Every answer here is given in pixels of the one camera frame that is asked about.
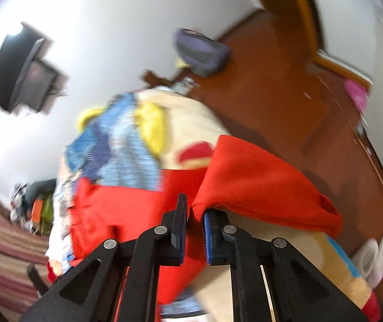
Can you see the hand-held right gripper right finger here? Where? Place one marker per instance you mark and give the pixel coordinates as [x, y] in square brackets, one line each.
[209, 238]

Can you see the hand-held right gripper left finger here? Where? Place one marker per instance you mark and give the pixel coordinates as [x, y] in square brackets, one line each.
[176, 234]

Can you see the red garment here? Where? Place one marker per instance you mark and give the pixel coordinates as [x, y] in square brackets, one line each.
[262, 181]

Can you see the pile of clothes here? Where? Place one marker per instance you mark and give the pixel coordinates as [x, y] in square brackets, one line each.
[19, 208]

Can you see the blue patchwork quilt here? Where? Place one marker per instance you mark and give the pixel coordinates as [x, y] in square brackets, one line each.
[191, 120]

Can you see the green cloth covered stand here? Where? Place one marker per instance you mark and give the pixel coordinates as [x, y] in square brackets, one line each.
[47, 214]

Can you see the orange box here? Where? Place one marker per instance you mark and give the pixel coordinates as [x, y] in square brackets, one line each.
[37, 211]

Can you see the grey cloth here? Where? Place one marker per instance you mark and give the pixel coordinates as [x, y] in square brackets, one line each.
[42, 189]

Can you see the grey backpack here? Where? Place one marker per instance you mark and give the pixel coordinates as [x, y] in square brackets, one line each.
[198, 53]

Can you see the pink cloth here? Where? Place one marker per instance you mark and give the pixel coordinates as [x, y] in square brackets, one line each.
[357, 95]

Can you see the wooden bed frame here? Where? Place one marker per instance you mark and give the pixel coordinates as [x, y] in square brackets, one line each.
[156, 77]

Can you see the small black wall screen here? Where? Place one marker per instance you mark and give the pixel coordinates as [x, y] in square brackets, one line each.
[37, 84]

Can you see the black wall television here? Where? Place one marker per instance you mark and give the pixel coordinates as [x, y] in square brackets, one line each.
[7, 70]

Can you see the wooden door frame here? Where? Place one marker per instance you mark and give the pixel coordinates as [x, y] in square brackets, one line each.
[307, 16]

